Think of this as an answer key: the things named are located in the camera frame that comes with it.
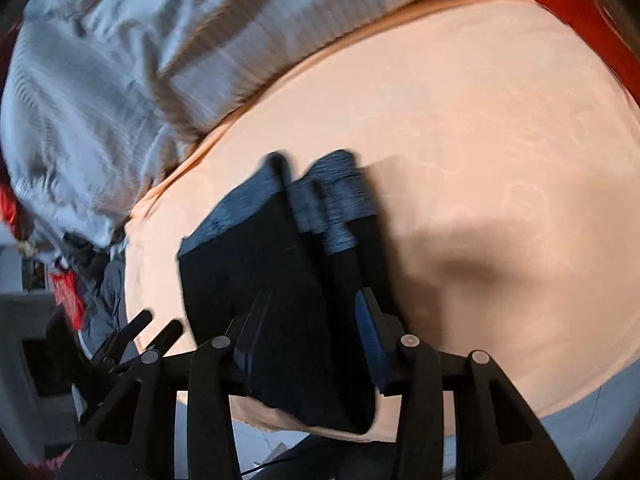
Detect grey white striped blanket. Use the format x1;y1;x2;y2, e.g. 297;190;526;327
0;0;536;251

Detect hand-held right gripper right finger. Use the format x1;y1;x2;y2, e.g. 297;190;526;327
356;287;573;480

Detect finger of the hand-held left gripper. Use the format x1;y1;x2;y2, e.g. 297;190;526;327
92;309;153;363
107;319;184;373

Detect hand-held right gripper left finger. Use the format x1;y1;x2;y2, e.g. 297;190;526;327
55;291;273;480

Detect peach bed sheet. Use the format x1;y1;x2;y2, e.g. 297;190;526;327
122;0;640;443

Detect grey garment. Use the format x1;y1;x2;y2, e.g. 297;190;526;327
80;245;131;361

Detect black cable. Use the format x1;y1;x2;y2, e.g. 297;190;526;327
240;452;301;478

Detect black pants grey waistband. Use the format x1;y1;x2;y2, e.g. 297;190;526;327
177;149;406;436

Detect red cloth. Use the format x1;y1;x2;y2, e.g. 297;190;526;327
47;267;86;331
0;185;21;241
520;0;640;106

